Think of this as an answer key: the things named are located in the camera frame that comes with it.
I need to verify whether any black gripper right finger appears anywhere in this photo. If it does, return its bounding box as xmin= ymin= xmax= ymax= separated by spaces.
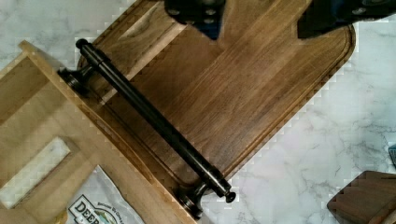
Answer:
xmin=297 ymin=0 xmax=396 ymax=39

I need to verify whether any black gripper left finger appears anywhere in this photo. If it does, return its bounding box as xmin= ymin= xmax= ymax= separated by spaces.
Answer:
xmin=163 ymin=0 xmax=226 ymax=40

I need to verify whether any black drawer handle bar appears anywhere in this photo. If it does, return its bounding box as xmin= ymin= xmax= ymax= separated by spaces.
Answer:
xmin=58 ymin=38 xmax=236 ymax=219

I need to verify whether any light wooden drawer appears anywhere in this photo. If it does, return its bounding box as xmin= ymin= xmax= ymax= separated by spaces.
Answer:
xmin=0 ymin=40 xmax=197 ymax=224

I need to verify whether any white block in drawer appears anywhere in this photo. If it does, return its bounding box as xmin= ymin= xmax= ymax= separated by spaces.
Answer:
xmin=0 ymin=146 xmax=70 ymax=209

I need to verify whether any dark wooden cutting board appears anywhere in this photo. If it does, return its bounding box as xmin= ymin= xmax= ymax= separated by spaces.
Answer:
xmin=95 ymin=0 xmax=355 ymax=175

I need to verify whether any brown wooden block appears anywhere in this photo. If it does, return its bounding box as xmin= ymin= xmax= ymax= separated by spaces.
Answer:
xmin=327 ymin=171 xmax=396 ymax=224

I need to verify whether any Deep River chip bag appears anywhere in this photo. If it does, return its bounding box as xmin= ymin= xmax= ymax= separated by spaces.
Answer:
xmin=65 ymin=165 xmax=145 ymax=224

